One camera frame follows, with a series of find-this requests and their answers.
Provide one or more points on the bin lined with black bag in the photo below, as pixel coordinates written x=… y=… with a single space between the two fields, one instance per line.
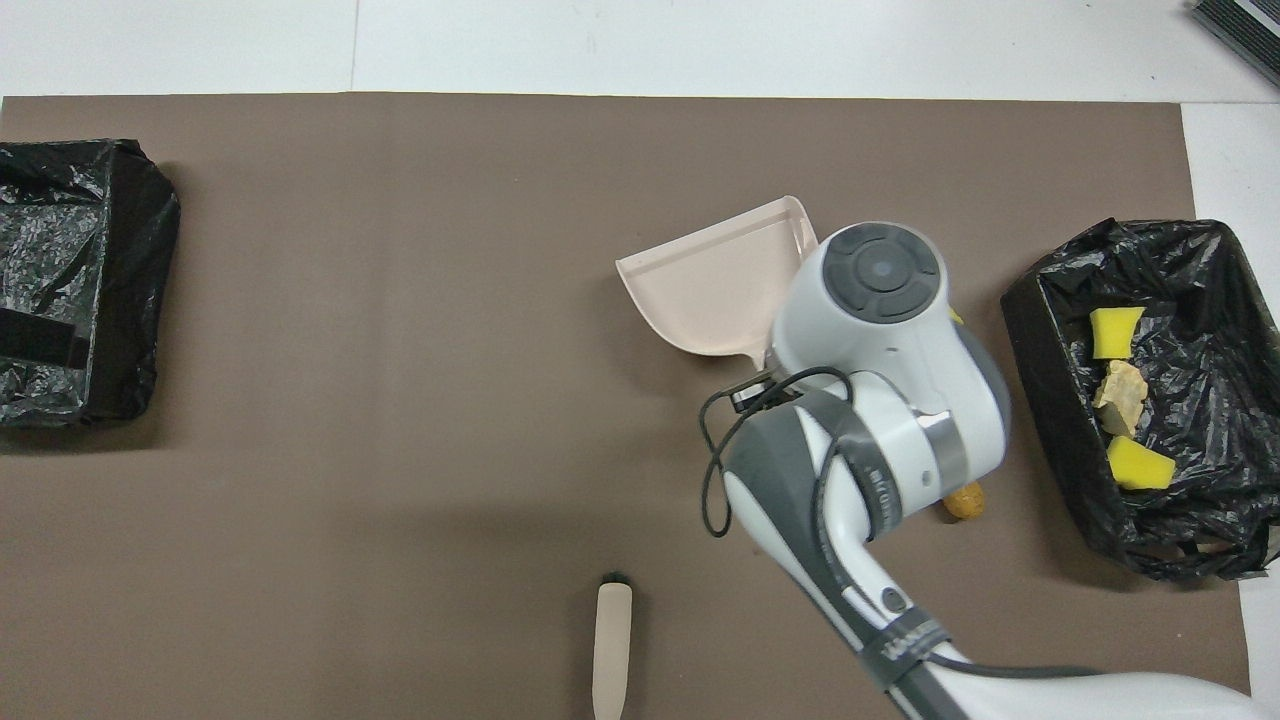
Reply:
x=100 y=250
x=1060 y=400

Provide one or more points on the brown table mat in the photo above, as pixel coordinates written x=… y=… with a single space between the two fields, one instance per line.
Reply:
x=300 y=250

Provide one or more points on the tan lump with orange streaks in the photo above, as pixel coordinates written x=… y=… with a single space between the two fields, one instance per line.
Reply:
x=1120 y=397

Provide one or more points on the dark grey ribbed device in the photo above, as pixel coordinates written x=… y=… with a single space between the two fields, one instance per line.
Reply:
x=1240 y=35

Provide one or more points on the beige brush with black bristles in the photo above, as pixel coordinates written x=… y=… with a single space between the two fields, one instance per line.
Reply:
x=612 y=650

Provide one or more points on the orange-brown bread roll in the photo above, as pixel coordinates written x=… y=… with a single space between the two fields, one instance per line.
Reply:
x=965 y=502

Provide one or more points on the beige plastic dustpan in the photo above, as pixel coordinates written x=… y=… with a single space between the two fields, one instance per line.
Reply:
x=710 y=290

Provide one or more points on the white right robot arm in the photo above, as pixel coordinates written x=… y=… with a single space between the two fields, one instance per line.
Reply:
x=880 y=400

